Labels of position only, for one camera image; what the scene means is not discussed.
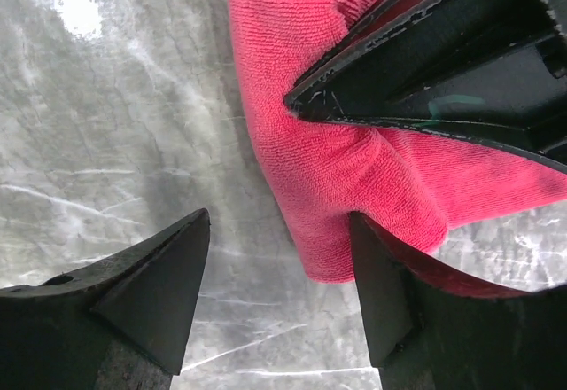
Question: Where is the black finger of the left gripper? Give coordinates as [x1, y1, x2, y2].
[284, 0, 566, 164]

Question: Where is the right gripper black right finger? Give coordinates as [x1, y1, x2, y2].
[349, 213, 566, 390]

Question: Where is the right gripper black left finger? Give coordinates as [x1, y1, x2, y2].
[1, 209, 210, 389]

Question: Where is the red towel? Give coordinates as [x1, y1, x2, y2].
[228, 0, 566, 284]

